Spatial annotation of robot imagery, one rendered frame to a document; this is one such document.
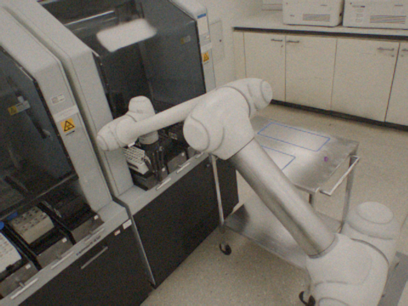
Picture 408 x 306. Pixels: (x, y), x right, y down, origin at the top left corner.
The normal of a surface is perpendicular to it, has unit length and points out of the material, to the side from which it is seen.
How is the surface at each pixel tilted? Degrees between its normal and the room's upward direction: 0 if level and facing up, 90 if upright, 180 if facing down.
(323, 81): 90
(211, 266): 0
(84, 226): 90
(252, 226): 0
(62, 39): 29
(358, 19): 90
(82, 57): 90
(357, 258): 44
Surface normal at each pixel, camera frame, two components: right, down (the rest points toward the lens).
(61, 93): 0.76, 0.27
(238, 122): 0.52, -0.30
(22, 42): 0.25, -0.59
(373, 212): 0.00, -0.87
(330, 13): -0.66, 0.48
